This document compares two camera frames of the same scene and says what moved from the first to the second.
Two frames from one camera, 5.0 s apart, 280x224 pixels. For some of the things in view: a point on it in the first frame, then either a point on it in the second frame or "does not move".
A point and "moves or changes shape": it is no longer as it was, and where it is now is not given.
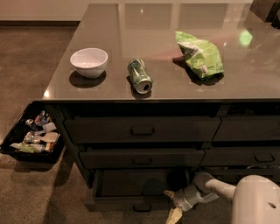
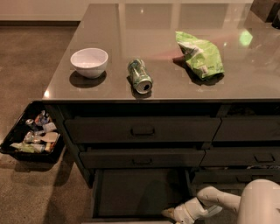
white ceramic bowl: (89, 62) does not move
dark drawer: (136, 190) moves or changes shape
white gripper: (186, 199) → (185, 212)
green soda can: (140, 78) does not move
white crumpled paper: (49, 127) does not move
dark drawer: (141, 158) does not move
